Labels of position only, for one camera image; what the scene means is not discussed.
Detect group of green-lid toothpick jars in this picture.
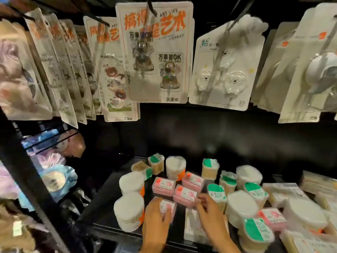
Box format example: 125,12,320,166
131,153,275,253

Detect hanging plush packets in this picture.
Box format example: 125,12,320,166
0,19,53,121

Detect hanging white bear hook packets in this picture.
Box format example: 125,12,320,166
189,14,269,111

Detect clear flat swab box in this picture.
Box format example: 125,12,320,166
300,170,337,195
315,192,337,213
262,183,308,206
280,230,337,253

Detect pink swab box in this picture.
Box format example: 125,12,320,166
182,172,205,193
152,177,176,197
173,185,199,208
153,197,177,224
258,208,287,232

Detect row of hanging hook packets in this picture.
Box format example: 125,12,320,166
24,8,104,129

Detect hanging white suction hook packets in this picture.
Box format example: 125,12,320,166
251,2,337,124

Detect blue bagged plush item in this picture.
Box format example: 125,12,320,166
39,165,78,203

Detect black shelf post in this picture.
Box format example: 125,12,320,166
0,106,70,253

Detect black metal display peg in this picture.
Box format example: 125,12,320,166
146,0,157,17
227,0,256,32
84,12,110,27

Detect brown fuzzy items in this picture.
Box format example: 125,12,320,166
0,200,54,253

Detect person's left forearm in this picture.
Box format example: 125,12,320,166
140,242,169,253

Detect person's right hand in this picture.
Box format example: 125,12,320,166
196,193,234,245

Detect group of white cotton swab tubs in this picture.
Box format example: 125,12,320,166
114,155,328,233

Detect hanging bear sticker hook packets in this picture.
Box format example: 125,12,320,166
83,16,141,122

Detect person's left hand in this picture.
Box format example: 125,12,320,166
142,197,173,244

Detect person's right forearm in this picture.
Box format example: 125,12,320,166
212,238,243,253

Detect black shelf tray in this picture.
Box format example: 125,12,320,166
78,156,287,253

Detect hanging figure hook packets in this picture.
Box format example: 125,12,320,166
115,2,195,104

